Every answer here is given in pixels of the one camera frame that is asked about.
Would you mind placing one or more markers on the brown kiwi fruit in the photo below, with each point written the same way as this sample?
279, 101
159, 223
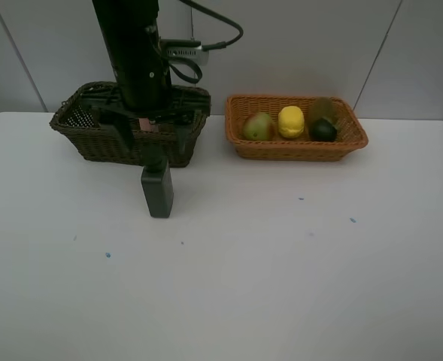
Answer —
321, 107

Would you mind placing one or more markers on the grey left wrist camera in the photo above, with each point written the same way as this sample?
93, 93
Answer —
185, 49

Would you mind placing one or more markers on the green red mango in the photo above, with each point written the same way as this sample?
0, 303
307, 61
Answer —
259, 127

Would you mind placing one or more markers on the orange wicker basket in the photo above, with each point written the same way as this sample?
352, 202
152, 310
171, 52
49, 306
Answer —
351, 135

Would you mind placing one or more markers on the dark brown wicker basket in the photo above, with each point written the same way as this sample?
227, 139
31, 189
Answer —
80, 126

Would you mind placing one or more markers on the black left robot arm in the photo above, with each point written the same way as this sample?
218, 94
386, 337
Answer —
127, 22

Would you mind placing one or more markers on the black bottle green label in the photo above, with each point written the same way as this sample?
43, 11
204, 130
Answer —
156, 181

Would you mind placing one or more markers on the yellow lemon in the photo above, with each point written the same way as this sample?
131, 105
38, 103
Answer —
291, 122

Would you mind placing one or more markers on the pink bottle white cap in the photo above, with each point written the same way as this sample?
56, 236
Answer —
146, 125

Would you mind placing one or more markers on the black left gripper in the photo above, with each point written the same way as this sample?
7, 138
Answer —
145, 77

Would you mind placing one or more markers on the dark purple mangosteen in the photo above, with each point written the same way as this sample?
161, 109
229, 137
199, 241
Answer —
322, 130

